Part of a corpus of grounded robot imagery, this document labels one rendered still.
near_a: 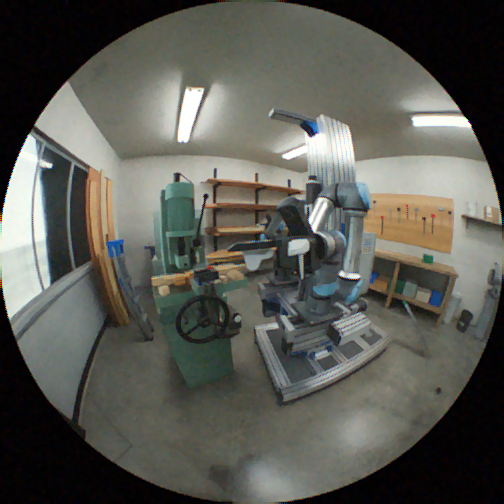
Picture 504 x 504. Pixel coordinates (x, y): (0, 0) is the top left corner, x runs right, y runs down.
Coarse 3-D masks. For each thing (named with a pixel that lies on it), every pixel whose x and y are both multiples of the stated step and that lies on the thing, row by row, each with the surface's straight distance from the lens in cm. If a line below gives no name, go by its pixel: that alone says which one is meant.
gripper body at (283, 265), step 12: (276, 240) 31; (288, 240) 29; (324, 240) 37; (276, 252) 32; (312, 252) 32; (324, 252) 37; (276, 264) 32; (288, 264) 31; (312, 264) 32; (300, 276) 29
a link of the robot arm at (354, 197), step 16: (336, 192) 71; (352, 192) 68; (368, 192) 73; (352, 208) 67; (368, 208) 70; (352, 224) 69; (352, 240) 69; (352, 256) 70; (352, 272) 72; (336, 288) 74; (352, 288) 72
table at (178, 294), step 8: (232, 280) 101; (240, 280) 102; (176, 288) 96; (184, 288) 95; (224, 288) 98; (232, 288) 100; (160, 296) 90; (168, 296) 89; (176, 296) 90; (184, 296) 91; (192, 296) 91; (224, 296) 88; (160, 304) 91; (168, 304) 91; (200, 304) 84
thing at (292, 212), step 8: (296, 200) 32; (280, 208) 33; (288, 208) 31; (296, 208) 31; (288, 216) 32; (296, 216) 32; (304, 216) 33; (288, 224) 34; (296, 224) 33; (304, 224) 32; (296, 232) 34; (304, 232) 33; (312, 232) 35
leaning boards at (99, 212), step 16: (96, 176) 257; (96, 192) 248; (96, 208) 244; (112, 208) 294; (96, 224) 232; (112, 224) 287; (96, 240) 227; (96, 256) 222; (96, 272) 222; (112, 272) 231; (112, 288) 224; (112, 304) 234; (112, 320) 243; (128, 320) 244
